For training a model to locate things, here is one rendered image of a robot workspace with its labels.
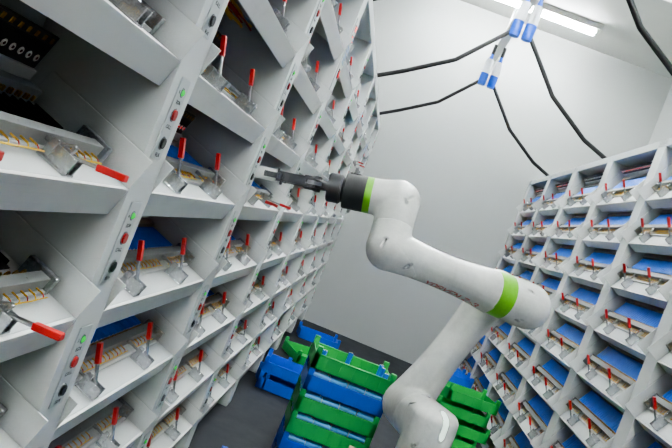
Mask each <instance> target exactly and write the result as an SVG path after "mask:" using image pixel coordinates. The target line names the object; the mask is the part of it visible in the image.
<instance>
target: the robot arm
mask: <svg viewBox="0 0 672 448"><path fill-rule="evenodd" d="M280 169H281V168H278V169H273V168H268V167H263V166H259V167H258V170H257V172H256V175H255V178H260V179H265V180H269V181H274V182H279V185H282V183H285V184H286V183H287V184H292V185H297V186H301V187H303V188H304V189H308V190H312V191H314V192H318V193H320V190H323V191H326V193H325V200H326V201H327V202H332V203H336V204H338V203H340V202H341V208H344V209H347V213H349V212H350V211H351V210H353V211H358V212H363V213H367V214H372V215H373V216H374V219H373V223H372V227H371V230H370V234H369V237H368V240H367V242H366V255H367V258H368V260H369V261H370V262H371V264H372V265H373V266H375V267H376V268H378V269H380V270H384V271H388V272H392V273H395V274H399V275H402V276H405V277H409V278H411V279H414V280H417V281H419V282H422V283H425V284H427V285H430V286H432V287H435V288H437V289H439V290H442V291H444V292H446V293H448V294H450V295H452V296H454V297H456V298H458V299H460V300H462V303H461V304H460V306H459V307H458V309H457V310H456V312H455V313H454V315H453V316H452V317H451V319H450V320H449V321H448V323H447V324H446V325H445V327H444V328H443V329H442V331H441V332H440V333H439V335H438V336H437V337H436V338H435V339H434V341H433V342H432V343H431V344H430V345H429V347H428V348H427V349H426V350H425V351H424V352H423V353H422V355H421V356H420V357H419V358H418V359H417V360H416V361H415V362H414V363H413V364H412V365H411V366H410V367H409V368H408V369H407V370H406V371H405V372H404V373H403V374H402V375H401V376H400V377H399V378H398V379H397V380H396V381H395V382H394V383H393V384H392V385H391V386H390V387H389V388H388V389H387V390H386V392H385V394H384V396H383V400H382V409H383V412H384V415H385V417H386V418H387V420H388V421H389V422H390V423H391V424H392V426H393V427H394V428H395V429H396V430H397V432H398V433H399V434H400V437H399V439H398V442H397V445H396V447H395V448H451V446H452V444H453V441H454V438H455V436H456V433H457V430H458V427H459V423H458V420H457V418H456V417H455V415H453V414H452V413H451V412H450V411H449V410H447V409H446V408H445V407H443V406H442V405H441V404H439V403H438V402H437V401H436V399H437V398H438V396H439V395H440V393H441V391H442V390H443V388H444V387H445V385H446V384H447V382H448V381H449V379H450V378H451V377H452V375H453V374H454V372H455V371H456V370H457V368H458V367H459V366H460V364H461V363H462V362H463V360H464V359H465V358H466V356H467V355H468V354H469V353H470V351H471V350H472V349H473V348H474V347H475V345H476V344H477V343H478V342H479V341H480V339H481V338H482V337H483V336H484V335H485V334H486V333H487V332H488V331H489V329H490V328H491V327H492V326H493V325H494V324H495V323H496V322H497V321H498V320H499V319H500V320H502V321H504V322H507V323H509V324H511V325H513V326H516V327H518V328H521V329H527V330H530V329H535V328H538V327H540V326H542V325H543V324H544V323H545V322H546V321H547V320H548V318H549V316H550V313H551V301H550V298H549V296H548V294H547V293H546V291H545V290H544V289H543V288H541V287H540V286H538V285H536V284H534V283H531V282H529V281H526V280H524V279H521V278H518V277H516V276H513V275H510V274H508V273H507V272H505V271H503V270H499V269H495V268H491V267H487V266H483V265H480V264H476V263H473V262H470V261H467V260H464V259H461V258H459V257H456V256H453V255H451V254H448V253H446V252H443V251H441V250H439V249H436V248H434V247H432V246H430V245H428V244H426V243H422V242H420V241H419V240H417V239H415V238H413V236H412V231H413V227H414V223H415V220H416V217H417V213H418V210H419V207H420V196H419V193H418V191H417V189H416V188H415V187H414V186H413V185H412V184H411V183H409V182H407V181H405V180H386V179H378V178H373V177H368V176H363V175H361V174H359V169H360V168H358V167H356V169H355V172H354V173H353V172H351V173H348V174H347V176H346V178H345V176H344V175H342V174H338V173H331V174H330V176H329V180H328V181H324V180H322V179H323V178H322V177H319V176H310V175H305V176H304V175H299V174H294V173H289V172H284V171H282V170H280Z"/></svg>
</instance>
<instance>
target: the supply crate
mask: <svg viewBox="0 0 672 448"><path fill-rule="evenodd" d="M320 339H321V336H320V335H317V334H316V336H315V339H314V341H313V344H312V346H311V349H310V351H309V353H308V354H309V360H310V367H312V368H315V369H317V370H320V371H322V372H325V373H328V374H330V375H333V376H336V377H338V378H341V379H343V380H346V381H349V382H351V383H354V384H356V385H359V386H362V387H364V388H367V389H370V390H372V391H375V392H377V393H380V394H383V395H384V394H385V392H386V390H387V389H388V388H389V387H390V386H391V385H392V384H393V383H394V382H395V381H396V378H397V375H396V374H394V373H391V375H390V373H389V372H388V367H389V365H390V363H389V362H387V361H384V363H383V365H384V368H385V369H386V370H385V372H384V373H388V374H389V377H388V379H385V378H383V377H380V376H377V375H376V373H377V370H378V368H379V365H377V364H374V363H372V362H369V361H366V360H364V359H361V358H359V357H356V356H354V355H353V357H352V359H351V362H350V364H346V363H345V361H346V359H347V356H348V353H346V352H343V351H341V350H338V349H335V348H333V347H330V346H328V345H325V344H322V343H320ZM323 349H326V350H327V351H328V352H327V355H326V356H325V355H323V354H322V352H323Z"/></svg>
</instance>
